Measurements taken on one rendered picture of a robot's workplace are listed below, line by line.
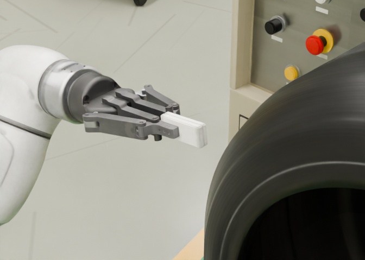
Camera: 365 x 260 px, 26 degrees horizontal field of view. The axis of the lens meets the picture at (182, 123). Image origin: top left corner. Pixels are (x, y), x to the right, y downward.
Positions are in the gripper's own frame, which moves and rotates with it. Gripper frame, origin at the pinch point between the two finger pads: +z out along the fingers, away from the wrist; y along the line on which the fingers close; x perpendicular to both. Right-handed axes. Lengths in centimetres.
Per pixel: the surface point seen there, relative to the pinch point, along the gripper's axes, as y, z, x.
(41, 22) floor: 170, -291, 85
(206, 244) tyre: -12.1, 14.7, 5.3
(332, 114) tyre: -10.8, 31.2, -14.4
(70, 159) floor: 95, -174, 101
